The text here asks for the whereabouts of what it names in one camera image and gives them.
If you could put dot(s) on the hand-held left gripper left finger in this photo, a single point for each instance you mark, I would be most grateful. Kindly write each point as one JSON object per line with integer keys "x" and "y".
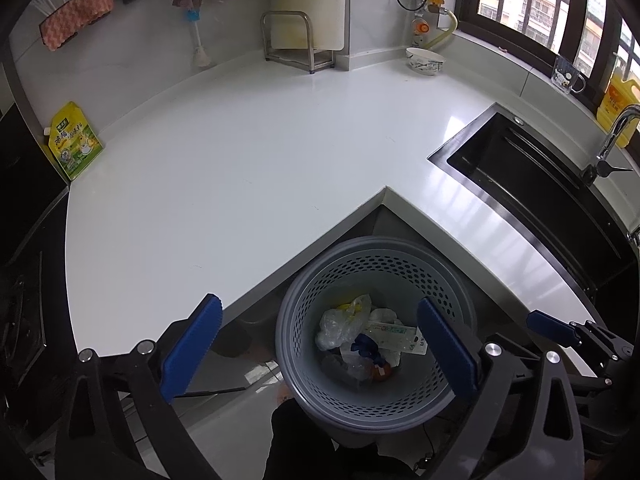
{"x": 192, "y": 347}

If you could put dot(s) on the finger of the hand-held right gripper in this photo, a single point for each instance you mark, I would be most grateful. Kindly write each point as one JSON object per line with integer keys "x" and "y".
{"x": 550, "y": 327}

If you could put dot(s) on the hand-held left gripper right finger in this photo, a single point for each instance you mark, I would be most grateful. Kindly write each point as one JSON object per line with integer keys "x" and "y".
{"x": 447, "y": 350}

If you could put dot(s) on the white printed packaging card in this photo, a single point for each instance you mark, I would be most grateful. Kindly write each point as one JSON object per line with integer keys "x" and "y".
{"x": 395, "y": 338}

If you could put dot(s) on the small orange item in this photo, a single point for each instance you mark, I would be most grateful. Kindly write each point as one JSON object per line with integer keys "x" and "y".
{"x": 382, "y": 371}

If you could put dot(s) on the clear plastic bag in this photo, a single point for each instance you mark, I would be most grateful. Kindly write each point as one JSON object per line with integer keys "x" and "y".
{"x": 337, "y": 327}

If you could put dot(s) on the grey perforated plastic basket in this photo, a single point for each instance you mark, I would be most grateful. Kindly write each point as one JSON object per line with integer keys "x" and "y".
{"x": 310, "y": 285}

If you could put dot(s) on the black kitchen sink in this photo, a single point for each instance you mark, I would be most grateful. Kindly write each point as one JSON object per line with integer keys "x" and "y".
{"x": 525, "y": 180}

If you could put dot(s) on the person's leg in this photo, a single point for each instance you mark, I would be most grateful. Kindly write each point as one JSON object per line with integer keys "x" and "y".
{"x": 310, "y": 450}

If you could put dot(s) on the black cooktop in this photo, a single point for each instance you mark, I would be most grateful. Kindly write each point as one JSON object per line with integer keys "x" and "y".
{"x": 30, "y": 260}

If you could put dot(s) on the chrome faucet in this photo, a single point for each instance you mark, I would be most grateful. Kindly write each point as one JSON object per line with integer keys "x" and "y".
{"x": 612, "y": 135}

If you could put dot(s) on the yellow oil bottle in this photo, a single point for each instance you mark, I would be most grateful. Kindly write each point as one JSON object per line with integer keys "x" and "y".
{"x": 620, "y": 105}

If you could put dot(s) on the yellow seasoning pouch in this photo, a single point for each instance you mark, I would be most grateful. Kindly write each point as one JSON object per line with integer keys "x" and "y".
{"x": 75, "y": 145}

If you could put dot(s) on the clear printed glass mug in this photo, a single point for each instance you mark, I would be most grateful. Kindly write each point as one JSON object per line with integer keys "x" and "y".
{"x": 565, "y": 75}

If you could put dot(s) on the white patterned bowl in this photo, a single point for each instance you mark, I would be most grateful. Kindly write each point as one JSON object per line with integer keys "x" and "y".
{"x": 425, "y": 60}

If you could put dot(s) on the blue white bottle brush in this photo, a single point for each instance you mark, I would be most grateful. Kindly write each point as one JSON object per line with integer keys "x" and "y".
{"x": 197, "y": 40}

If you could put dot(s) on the steel cutting board rack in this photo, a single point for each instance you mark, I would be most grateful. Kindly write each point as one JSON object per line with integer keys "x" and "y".
{"x": 312, "y": 57}

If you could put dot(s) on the yellow gas valve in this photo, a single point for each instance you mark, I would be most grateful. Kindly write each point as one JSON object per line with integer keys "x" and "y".
{"x": 436, "y": 6}

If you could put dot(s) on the orange wavy sponge cloth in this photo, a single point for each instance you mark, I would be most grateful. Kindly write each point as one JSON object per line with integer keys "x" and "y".
{"x": 75, "y": 15}

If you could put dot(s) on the white cutting board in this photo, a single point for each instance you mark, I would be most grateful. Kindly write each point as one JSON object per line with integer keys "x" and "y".
{"x": 315, "y": 0}

